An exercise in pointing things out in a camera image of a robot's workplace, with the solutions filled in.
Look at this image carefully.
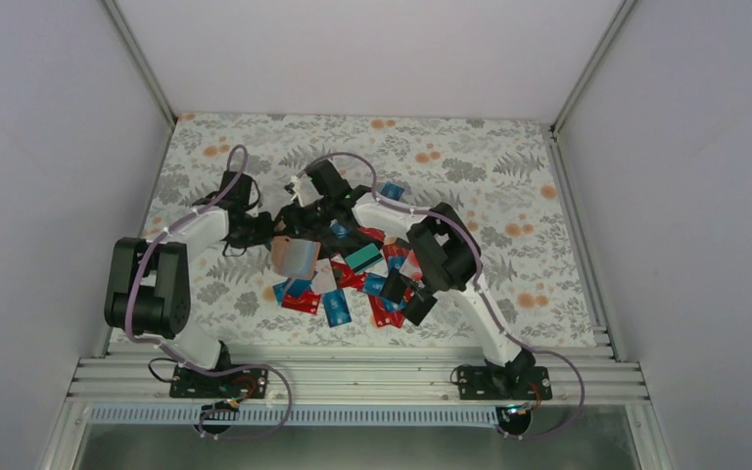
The red card bottom centre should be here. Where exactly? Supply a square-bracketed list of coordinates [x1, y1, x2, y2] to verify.
[368, 296, 405, 329]

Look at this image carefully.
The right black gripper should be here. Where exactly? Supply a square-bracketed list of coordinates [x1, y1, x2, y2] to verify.
[272, 195, 334, 240]

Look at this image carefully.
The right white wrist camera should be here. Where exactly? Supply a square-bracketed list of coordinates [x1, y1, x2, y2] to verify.
[284, 174, 314, 207]

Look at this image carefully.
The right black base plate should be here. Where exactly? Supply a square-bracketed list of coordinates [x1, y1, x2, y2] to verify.
[449, 364, 553, 400]

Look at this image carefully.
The blue card lower left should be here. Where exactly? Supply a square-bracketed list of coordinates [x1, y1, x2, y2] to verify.
[273, 279, 311, 305]

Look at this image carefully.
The white floral card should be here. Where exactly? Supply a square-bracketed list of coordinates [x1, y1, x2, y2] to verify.
[310, 258, 338, 295]

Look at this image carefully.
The tan leather card holder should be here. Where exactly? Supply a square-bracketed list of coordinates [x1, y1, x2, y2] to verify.
[270, 236, 321, 280]

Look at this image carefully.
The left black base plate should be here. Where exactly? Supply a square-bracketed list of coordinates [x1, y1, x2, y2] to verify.
[168, 366, 269, 400]

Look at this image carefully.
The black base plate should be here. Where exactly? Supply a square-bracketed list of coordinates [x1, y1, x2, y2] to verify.
[449, 364, 553, 400]
[168, 366, 269, 400]

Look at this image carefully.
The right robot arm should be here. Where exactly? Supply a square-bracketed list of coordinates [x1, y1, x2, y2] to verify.
[277, 155, 536, 399]

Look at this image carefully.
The blue card top right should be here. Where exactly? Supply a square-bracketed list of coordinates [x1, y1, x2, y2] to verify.
[380, 182, 404, 201]

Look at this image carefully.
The red card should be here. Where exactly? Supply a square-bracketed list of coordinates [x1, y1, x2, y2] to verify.
[281, 291, 321, 315]
[368, 296, 405, 329]

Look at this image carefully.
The red card bottom left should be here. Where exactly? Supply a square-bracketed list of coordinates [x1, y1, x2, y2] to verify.
[281, 291, 321, 315]

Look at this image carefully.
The black card bottom right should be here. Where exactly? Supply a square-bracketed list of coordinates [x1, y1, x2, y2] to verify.
[402, 293, 438, 326]

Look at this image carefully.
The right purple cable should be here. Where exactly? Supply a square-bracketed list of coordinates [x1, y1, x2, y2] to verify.
[291, 152, 587, 444]

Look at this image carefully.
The aluminium rail frame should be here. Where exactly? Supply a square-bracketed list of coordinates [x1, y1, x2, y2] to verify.
[67, 344, 650, 405]

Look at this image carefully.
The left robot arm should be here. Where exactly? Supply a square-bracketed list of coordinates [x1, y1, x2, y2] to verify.
[104, 170, 273, 397]

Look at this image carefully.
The teal striped card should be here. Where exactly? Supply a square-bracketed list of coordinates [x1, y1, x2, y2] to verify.
[343, 243, 383, 274]

